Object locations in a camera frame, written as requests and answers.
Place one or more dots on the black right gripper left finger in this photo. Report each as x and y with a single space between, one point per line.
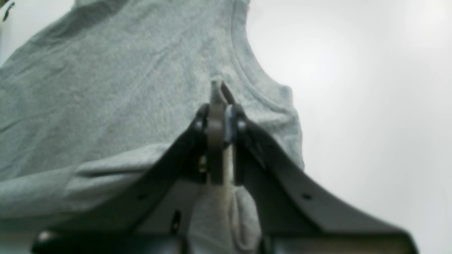
153 215

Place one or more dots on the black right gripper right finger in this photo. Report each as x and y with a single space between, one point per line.
297 215

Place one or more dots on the grey printed T-shirt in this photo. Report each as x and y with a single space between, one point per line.
94 99

